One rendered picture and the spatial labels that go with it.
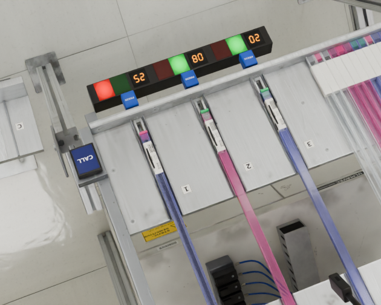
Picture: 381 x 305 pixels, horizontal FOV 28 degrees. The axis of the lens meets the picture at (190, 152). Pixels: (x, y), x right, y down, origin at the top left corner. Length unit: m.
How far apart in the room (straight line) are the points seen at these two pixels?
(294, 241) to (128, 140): 0.43
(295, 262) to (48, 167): 0.80
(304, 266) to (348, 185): 0.19
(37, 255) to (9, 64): 0.53
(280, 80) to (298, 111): 0.07
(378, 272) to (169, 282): 0.48
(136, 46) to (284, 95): 0.77
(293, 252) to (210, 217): 0.18
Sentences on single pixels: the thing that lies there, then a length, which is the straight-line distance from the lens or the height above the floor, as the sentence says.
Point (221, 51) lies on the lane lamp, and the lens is 1.37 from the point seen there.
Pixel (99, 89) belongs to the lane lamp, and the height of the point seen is 0.66.
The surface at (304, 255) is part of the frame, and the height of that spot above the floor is 0.66.
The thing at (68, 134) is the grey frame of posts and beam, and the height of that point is 0.64.
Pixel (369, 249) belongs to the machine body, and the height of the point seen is 0.62.
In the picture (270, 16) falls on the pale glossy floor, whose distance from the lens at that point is 2.09.
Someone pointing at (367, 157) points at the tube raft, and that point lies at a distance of 1.28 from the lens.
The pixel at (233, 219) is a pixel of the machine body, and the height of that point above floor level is 0.60.
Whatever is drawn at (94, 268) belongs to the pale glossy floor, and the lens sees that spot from 2.18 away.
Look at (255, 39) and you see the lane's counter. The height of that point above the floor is 0.66.
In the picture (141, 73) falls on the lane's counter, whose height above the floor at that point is 0.65.
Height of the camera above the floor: 1.95
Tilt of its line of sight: 68 degrees down
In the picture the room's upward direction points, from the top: 140 degrees clockwise
